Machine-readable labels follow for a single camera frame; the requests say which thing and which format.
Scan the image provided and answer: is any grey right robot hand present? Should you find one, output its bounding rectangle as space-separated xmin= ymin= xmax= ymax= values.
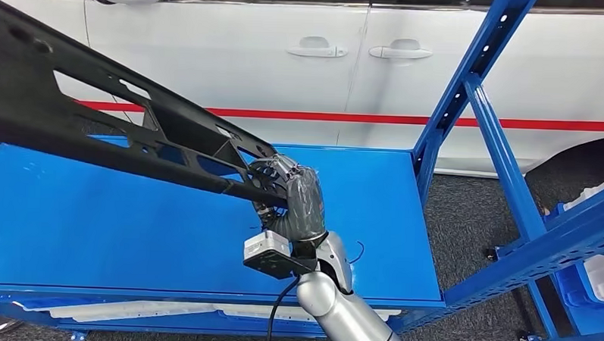
xmin=246 ymin=154 xmax=330 ymax=244

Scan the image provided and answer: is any black perforated plastic panel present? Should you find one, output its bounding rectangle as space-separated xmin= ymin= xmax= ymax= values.
xmin=0 ymin=0 xmax=296 ymax=210

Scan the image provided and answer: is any blue metal shelf rack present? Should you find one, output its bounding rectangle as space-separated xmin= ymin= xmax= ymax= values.
xmin=0 ymin=0 xmax=604 ymax=341
xmin=484 ymin=196 xmax=604 ymax=341

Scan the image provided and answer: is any red barrier belt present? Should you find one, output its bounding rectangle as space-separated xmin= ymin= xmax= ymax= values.
xmin=75 ymin=100 xmax=604 ymax=133

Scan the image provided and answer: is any white car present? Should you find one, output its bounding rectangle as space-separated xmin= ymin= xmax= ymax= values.
xmin=0 ymin=0 xmax=604 ymax=182

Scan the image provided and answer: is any blue plastic bin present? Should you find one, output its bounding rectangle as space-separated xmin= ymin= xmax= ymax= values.
xmin=552 ymin=203 xmax=604 ymax=309

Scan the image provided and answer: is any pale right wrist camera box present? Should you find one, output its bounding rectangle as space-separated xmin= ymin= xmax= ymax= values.
xmin=241 ymin=229 xmax=321 ymax=283

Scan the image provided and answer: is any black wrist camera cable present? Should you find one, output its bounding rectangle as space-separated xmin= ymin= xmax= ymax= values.
xmin=266 ymin=274 xmax=302 ymax=341

